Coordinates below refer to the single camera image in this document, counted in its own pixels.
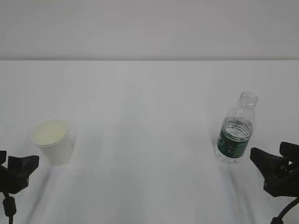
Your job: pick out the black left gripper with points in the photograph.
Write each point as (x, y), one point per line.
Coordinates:
(19, 171)

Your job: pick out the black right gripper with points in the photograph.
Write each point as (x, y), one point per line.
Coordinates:
(270, 165)

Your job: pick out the white paper cup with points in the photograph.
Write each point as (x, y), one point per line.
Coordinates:
(51, 136)

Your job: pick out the clear water bottle green label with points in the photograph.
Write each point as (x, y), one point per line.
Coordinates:
(237, 129)

